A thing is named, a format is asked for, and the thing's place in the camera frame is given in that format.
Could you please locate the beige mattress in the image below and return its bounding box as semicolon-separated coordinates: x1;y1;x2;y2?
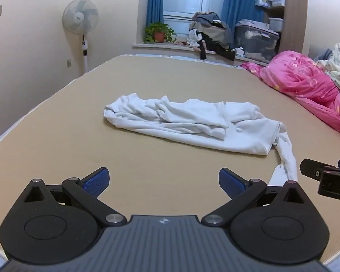
0;53;340;264

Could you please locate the blue curtain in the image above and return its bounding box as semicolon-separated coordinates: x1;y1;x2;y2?
146;0;164;26
220;0;267;30

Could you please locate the white standing fan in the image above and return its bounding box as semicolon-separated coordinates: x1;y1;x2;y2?
62;0;99;73

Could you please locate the pink quilt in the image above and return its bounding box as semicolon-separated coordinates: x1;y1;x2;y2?
241;51;340;133

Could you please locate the potted green plant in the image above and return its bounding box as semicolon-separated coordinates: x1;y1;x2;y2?
143;22;176;44

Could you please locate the wooden shelf unit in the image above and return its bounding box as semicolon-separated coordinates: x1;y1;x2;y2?
262;0;308;53

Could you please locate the white long-sleeve shirt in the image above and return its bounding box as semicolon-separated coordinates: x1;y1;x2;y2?
103;93;298;186

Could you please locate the clear plastic storage bin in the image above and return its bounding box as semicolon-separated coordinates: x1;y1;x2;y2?
234;19;279;62

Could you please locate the left blue curtain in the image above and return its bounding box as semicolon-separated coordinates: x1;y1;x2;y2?
146;0;164;26

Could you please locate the right blue curtain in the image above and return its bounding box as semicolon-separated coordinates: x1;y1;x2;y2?
220;0;267;30

